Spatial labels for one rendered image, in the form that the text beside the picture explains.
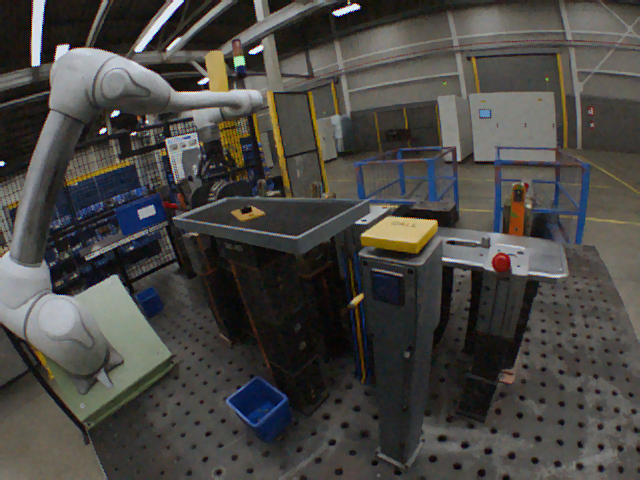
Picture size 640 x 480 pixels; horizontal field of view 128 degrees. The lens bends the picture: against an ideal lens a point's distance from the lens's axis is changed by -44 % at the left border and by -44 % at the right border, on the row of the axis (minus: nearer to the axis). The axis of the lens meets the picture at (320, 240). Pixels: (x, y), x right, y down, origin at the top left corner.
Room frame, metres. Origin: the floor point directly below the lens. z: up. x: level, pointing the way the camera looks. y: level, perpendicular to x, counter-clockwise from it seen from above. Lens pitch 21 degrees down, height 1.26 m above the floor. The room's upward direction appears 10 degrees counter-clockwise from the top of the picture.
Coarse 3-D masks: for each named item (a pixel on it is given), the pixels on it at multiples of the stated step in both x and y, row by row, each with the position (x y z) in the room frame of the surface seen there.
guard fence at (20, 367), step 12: (0, 336) 1.00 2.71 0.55; (0, 348) 0.95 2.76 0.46; (12, 348) 1.03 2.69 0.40; (24, 348) 1.11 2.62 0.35; (36, 348) 1.17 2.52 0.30; (0, 360) 0.90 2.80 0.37; (12, 360) 0.98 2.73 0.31; (36, 360) 1.13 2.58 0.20; (0, 372) 0.84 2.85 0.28; (12, 372) 0.92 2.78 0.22; (24, 372) 1.00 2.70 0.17; (48, 372) 1.18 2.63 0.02; (0, 384) 0.79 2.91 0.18
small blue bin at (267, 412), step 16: (256, 384) 0.43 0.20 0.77; (240, 400) 0.39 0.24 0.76; (256, 400) 0.42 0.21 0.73; (272, 400) 0.41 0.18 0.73; (240, 416) 0.33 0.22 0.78; (256, 416) 0.39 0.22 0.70; (272, 416) 0.34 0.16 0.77; (288, 416) 0.36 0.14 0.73; (256, 432) 0.32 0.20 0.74; (272, 432) 0.32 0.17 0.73
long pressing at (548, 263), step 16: (448, 240) 0.53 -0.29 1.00; (464, 240) 0.51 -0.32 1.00; (480, 240) 0.49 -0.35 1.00; (496, 240) 0.48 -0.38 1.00; (512, 240) 0.46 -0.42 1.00; (528, 240) 0.44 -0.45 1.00; (544, 240) 0.42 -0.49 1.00; (448, 256) 0.45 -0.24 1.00; (464, 256) 0.44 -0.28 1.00; (480, 256) 0.43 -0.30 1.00; (544, 256) 0.36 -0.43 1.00; (560, 256) 0.35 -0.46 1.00; (544, 272) 0.31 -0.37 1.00; (560, 272) 0.30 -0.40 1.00
